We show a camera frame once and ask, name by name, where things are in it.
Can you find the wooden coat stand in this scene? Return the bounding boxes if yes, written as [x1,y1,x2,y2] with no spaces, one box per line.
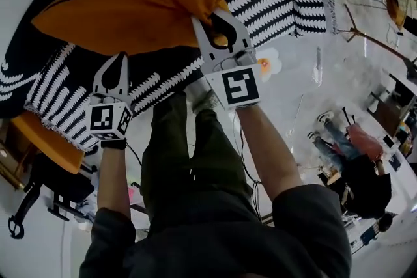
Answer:
[337,3,417,81]

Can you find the egg shaped floor mat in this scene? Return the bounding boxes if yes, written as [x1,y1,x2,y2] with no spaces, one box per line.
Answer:
[255,48,283,83]

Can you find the black wristband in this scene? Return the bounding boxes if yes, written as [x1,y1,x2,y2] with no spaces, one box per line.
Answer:
[100,137,128,151]

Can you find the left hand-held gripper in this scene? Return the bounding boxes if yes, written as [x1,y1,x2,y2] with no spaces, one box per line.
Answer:
[84,51,134,143]

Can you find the black stand with wheels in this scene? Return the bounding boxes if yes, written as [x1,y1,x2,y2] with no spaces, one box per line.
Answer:
[7,152,99,240]

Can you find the orange seat cushion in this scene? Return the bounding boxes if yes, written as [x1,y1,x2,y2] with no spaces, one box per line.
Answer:
[10,109,86,174]

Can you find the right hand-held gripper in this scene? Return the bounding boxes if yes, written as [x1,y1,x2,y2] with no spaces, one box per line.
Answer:
[191,8,261,111]

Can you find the black white striped fringed cover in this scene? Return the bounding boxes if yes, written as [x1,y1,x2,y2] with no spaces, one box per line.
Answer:
[23,42,205,153]

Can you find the person's grey shoe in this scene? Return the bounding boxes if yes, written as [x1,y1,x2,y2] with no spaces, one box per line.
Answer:
[184,77,220,115]

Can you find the person's dark green trousers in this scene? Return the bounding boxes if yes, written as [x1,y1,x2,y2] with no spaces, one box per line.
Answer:
[139,90,263,234]

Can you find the person's left forearm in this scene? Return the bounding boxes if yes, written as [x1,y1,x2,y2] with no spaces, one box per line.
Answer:
[96,145,132,216]

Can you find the large orange pillow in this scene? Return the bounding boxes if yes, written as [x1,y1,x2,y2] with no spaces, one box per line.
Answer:
[31,0,245,57]

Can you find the person's dark jacket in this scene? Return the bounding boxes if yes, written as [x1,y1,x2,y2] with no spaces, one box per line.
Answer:
[78,184,353,278]

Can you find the person's right forearm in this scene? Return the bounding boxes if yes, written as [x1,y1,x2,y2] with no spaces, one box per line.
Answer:
[234,103,304,206]

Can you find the dark desk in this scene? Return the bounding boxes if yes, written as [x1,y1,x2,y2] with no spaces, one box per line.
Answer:
[367,73,417,159]

